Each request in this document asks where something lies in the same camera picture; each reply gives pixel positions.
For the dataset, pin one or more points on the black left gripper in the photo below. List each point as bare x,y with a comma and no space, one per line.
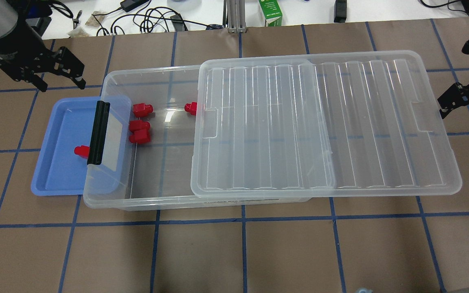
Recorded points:
23,48

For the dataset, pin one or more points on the red block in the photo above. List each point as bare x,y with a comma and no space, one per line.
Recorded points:
139,131
191,108
141,110
82,150

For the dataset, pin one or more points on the clear plastic box lid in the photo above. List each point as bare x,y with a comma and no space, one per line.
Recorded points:
346,124

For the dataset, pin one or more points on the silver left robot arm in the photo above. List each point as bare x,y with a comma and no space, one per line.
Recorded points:
14,26

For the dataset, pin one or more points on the blue plastic tray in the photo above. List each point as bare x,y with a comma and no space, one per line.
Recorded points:
60,171

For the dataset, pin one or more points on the clear plastic storage box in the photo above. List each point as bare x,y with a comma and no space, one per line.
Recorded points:
159,172

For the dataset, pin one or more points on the black power adapter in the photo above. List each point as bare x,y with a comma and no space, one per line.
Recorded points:
340,11

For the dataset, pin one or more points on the green white carton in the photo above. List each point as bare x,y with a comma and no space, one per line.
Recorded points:
271,13

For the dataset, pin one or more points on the black box latch handle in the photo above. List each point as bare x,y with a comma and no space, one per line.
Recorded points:
99,130

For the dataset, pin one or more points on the aluminium frame post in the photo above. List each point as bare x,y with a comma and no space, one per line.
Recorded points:
234,16

